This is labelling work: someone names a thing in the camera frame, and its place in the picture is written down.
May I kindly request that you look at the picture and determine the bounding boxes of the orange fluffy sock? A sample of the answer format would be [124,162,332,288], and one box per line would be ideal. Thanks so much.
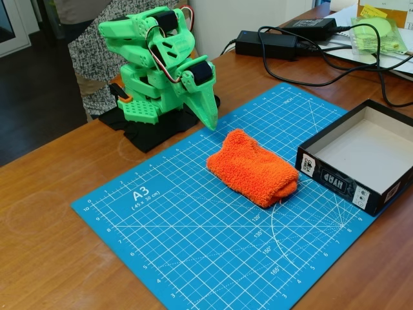
[206,128,300,209]

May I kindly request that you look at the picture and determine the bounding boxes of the large black power adapter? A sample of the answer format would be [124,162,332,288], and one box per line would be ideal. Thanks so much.
[234,30,299,61]

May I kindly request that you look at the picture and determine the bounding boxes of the black clamp with orange grip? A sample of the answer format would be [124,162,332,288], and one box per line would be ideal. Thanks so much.
[108,83,133,103]

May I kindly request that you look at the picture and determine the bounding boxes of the person in patterned dress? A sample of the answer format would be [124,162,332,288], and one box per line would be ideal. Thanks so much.
[53,0,192,118]

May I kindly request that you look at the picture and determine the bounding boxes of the flat black power adapter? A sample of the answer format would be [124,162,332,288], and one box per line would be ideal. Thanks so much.
[282,17,338,41]

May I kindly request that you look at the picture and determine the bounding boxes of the blue A3 cutting mat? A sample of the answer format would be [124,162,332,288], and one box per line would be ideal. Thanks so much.
[70,82,377,310]

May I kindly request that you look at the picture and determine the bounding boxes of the black cardboard box, white inside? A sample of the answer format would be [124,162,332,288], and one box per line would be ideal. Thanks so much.
[295,99,413,217]

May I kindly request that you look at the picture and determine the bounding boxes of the plastic bag with green parts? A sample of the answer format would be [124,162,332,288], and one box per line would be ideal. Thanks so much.
[350,15,408,56]

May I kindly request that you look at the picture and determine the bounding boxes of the yellow sticky note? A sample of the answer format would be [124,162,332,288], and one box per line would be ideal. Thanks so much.
[359,4,388,19]

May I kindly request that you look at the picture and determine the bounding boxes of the white paper sheets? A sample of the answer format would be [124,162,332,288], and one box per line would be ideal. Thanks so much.
[280,6,413,81]

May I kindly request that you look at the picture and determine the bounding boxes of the brown cardboard box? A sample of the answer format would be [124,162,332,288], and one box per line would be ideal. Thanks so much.
[357,0,413,29]

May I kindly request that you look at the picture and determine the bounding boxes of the red black white servo wire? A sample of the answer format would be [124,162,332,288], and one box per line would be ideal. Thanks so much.
[145,5,197,85]

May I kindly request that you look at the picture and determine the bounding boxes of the black adapter output cable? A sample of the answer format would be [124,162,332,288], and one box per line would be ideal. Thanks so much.
[295,40,413,71]

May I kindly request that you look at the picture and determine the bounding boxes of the long black power cable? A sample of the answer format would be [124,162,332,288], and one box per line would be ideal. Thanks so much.
[257,24,413,107]

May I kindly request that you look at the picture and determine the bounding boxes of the white door frame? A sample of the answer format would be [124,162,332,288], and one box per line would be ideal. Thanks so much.
[0,0,32,59]

